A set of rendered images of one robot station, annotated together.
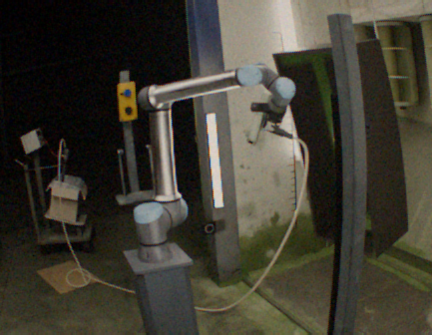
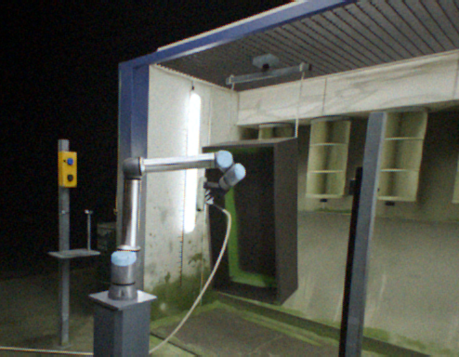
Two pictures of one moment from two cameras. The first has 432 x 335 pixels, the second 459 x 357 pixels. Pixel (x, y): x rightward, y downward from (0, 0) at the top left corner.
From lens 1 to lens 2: 1.06 m
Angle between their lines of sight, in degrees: 24
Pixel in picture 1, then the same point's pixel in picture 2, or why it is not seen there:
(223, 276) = not seen: hidden behind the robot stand
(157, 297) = (128, 333)
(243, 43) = (162, 136)
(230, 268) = not seen: hidden behind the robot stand
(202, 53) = (134, 138)
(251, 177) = (155, 244)
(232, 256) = not seen: hidden behind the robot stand
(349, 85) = (377, 160)
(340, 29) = (382, 123)
